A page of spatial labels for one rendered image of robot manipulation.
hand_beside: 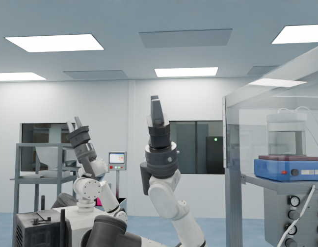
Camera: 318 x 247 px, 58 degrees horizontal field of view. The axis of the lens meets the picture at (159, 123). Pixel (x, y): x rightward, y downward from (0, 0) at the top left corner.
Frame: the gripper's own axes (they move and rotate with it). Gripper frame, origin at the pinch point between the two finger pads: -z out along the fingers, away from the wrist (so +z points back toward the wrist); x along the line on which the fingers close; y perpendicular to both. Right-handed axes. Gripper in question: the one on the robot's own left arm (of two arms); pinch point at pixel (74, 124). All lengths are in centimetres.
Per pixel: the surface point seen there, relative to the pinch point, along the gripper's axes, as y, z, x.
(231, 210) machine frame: -25, 65, 45
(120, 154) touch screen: -209, 2, -121
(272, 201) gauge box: -5, 61, 67
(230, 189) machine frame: -26, 57, 48
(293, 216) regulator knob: -1, 67, 72
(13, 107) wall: -342, -211, -425
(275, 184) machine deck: -3, 56, 71
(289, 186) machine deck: -5, 58, 75
